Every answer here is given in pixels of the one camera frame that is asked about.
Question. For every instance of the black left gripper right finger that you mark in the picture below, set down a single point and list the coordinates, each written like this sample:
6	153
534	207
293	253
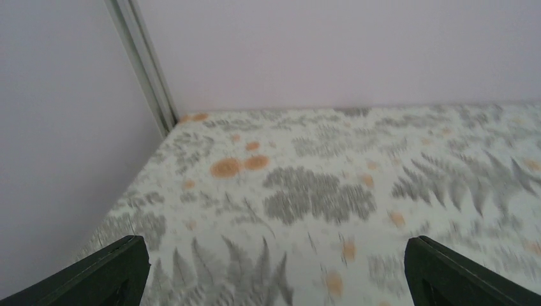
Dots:
437	275

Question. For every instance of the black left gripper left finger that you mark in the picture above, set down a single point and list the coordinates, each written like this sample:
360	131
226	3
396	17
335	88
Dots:
114	275

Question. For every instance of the floral patterned table mat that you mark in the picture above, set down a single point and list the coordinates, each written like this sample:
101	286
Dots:
315	207

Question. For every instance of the aluminium corner frame post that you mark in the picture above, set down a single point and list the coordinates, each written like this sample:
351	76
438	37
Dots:
129	23

